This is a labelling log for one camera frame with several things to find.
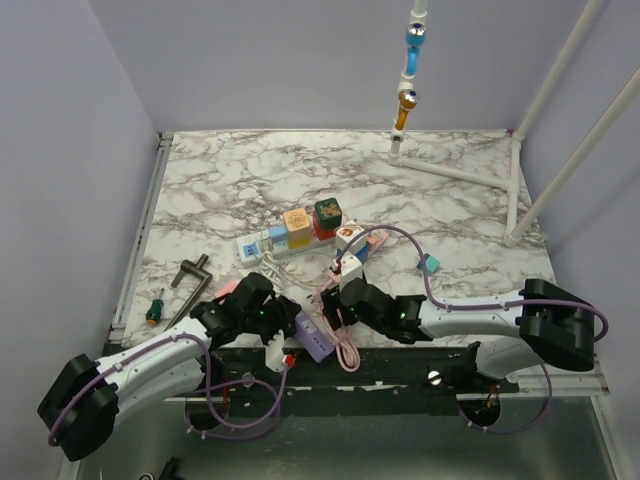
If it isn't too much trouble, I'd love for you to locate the purple USB power strip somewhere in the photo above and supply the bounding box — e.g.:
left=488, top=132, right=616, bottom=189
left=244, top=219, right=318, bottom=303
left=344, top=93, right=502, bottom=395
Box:
left=295, top=311, right=335, bottom=364

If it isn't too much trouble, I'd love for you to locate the green handled screwdriver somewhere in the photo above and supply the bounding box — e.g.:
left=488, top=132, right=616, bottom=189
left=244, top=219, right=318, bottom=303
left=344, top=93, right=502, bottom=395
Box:
left=145, top=288, right=164, bottom=326

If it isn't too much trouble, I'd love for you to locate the pink power strip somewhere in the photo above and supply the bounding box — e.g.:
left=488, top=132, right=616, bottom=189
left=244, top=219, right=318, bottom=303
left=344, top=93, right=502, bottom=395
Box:
left=328, top=230, right=389, bottom=283

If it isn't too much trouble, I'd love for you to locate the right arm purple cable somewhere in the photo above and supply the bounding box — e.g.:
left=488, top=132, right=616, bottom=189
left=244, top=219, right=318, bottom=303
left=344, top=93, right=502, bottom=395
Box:
left=339, top=224, right=611, bottom=436

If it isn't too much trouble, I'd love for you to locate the white coiled power cable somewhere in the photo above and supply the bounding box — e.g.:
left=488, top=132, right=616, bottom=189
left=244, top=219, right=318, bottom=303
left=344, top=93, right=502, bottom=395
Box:
left=259, top=249, right=291, bottom=291

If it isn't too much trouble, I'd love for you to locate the white PVC pipe frame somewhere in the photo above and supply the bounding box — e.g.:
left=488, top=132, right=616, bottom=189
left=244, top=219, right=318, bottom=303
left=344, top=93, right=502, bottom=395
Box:
left=387, top=1, right=639, bottom=247

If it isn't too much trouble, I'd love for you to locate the blue cube socket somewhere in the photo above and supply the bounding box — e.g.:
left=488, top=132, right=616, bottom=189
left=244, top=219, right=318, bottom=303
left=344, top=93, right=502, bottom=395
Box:
left=354, top=242, right=371, bottom=264

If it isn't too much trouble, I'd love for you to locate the pink cube socket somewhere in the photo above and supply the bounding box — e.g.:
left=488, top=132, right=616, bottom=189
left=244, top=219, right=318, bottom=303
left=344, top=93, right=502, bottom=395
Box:
left=215, top=280, right=240, bottom=299

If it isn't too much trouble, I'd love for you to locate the teal plug adapter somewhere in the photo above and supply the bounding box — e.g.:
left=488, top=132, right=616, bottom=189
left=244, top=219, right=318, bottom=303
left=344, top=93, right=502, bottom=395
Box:
left=417, top=254, right=440, bottom=275

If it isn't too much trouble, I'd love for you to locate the white tiger cube socket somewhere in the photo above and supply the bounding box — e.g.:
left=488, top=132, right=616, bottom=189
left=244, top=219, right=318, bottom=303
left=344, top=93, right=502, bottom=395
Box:
left=335, top=224, right=367, bottom=255

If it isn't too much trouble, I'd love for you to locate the yellow cube socket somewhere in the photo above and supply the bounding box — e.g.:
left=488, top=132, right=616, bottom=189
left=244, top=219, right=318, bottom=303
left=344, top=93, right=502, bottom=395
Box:
left=288, top=236, right=312, bottom=250

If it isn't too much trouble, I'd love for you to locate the blue orange pipe stand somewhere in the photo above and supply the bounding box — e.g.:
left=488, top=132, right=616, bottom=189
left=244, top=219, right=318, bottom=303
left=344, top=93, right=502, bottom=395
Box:
left=389, top=0, right=429, bottom=160

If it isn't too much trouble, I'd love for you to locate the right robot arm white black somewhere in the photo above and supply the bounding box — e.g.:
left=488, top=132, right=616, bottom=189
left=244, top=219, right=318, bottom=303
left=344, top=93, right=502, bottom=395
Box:
left=320, top=278, right=601, bottom=392

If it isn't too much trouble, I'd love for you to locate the white power strip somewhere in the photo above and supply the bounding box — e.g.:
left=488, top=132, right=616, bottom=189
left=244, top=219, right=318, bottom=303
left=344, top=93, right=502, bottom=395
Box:
left=235, top=227, right=334, bottom=266

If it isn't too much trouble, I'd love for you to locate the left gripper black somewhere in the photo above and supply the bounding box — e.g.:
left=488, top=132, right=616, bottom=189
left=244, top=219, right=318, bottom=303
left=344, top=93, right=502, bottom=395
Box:
left=241, top=295, right=299, bottom=350

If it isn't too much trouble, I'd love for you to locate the dark green cube socket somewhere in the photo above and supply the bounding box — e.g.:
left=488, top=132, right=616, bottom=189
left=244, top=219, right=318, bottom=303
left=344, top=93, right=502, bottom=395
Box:
left=314, top=197, right=342, bottom=231

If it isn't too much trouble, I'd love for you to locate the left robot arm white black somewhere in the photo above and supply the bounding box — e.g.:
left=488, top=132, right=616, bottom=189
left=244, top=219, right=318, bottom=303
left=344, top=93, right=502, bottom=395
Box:
left=37, top=272, right=302, bottom=461

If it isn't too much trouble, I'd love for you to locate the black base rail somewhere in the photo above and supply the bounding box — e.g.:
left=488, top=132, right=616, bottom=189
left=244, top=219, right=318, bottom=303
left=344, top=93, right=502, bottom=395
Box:
left=180, top=348, right=516, bottom=426

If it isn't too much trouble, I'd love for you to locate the red cube socket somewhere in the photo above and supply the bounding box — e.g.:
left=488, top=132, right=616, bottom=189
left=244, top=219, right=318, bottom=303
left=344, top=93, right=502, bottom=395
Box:
left=313, top=219, right=335, bottom=241

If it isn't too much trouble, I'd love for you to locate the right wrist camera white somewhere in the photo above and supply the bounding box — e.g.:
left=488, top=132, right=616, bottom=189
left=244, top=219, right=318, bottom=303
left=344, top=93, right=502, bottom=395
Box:
left=336, top=252, right=363, bottom=289

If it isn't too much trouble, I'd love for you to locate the light blue plug adapter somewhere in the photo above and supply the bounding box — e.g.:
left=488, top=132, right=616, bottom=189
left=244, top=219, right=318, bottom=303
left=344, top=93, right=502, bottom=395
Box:
left=268, top=224, right=288, bottom=249

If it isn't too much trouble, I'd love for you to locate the grey metal crank handle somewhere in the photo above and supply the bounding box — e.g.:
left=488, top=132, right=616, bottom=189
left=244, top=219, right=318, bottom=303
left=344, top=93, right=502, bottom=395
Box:
left=164, top=253, right=215, bottom=329

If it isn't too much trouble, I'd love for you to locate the pink power cable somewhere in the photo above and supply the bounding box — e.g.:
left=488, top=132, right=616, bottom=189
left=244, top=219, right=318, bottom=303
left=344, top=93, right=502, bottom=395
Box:
left=307, top=287, right=362, bottom=373

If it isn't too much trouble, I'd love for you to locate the beige cube socket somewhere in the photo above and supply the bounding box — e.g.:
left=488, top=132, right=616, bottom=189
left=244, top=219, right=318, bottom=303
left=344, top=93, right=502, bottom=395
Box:
left=283, top=208, right=311, bottom=242

